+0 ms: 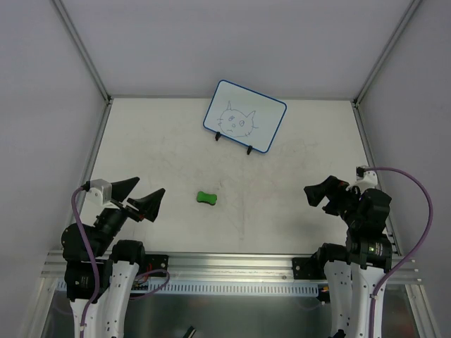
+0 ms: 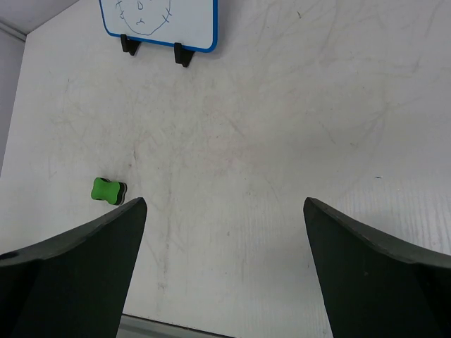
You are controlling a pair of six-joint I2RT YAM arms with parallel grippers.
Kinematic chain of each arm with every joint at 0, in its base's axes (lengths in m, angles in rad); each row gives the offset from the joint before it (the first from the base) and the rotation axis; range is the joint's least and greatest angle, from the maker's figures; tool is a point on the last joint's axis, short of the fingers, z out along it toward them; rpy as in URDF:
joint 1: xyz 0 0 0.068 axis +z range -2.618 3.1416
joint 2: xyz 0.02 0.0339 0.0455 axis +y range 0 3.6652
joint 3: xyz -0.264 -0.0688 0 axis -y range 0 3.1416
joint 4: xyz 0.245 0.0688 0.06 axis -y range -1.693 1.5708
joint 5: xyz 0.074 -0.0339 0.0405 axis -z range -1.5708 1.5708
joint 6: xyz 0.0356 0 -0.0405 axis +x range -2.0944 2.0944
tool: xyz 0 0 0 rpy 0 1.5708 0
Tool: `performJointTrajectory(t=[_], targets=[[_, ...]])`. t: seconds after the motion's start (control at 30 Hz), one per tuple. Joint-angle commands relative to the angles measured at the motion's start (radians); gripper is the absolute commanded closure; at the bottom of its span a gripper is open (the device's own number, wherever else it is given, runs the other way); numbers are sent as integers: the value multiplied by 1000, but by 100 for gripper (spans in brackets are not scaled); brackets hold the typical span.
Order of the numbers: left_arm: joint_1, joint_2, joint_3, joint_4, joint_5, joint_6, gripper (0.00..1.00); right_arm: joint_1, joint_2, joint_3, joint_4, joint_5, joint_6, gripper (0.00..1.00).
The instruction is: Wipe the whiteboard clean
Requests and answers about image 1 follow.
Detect green bone-shaped eraser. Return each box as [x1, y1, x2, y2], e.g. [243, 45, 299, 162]
[196, 191, 218, 206]

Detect blue framed whiteboard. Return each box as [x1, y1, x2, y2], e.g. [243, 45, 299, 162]
[203, 80, 288, 154]

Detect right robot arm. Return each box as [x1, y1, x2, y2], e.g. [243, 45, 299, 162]
[304, 171, 393, 337]

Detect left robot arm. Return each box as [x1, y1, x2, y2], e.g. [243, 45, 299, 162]
[61, 177, 171, 337]

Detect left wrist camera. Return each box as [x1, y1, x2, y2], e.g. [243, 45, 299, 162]
[86, 179, 113, 207]

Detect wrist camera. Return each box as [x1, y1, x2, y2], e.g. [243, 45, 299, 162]
[86, 179, 113, 207]
[354, 166, 378, 192]

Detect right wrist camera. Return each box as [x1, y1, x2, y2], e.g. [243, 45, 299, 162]
[354, 166, 378, 192]

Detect aluminium mounting rail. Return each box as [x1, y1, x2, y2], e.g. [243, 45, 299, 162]
[40, 250, 423, 284]

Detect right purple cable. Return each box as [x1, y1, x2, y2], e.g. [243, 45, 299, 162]
[366, 167, 433, 307]

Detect purple cable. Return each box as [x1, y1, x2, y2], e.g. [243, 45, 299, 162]
[366, 167, 433, 307]
[52, 184, 171, 330]

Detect white slotted cable duct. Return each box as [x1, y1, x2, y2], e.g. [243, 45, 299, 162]
[56, 277, 330, 297]

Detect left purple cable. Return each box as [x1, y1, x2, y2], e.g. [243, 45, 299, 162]
[52, 184, 171, 330]

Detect left aluminium frame post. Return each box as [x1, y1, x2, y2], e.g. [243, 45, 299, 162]
[50, 0, 111, 103]

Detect aluminium frame post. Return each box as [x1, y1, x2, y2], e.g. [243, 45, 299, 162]
[50, 0, 111, 103]
[352, 0, 424, 106]

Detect right aluminium frame post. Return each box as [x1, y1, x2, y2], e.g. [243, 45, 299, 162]
[352, 0, 424, 106]

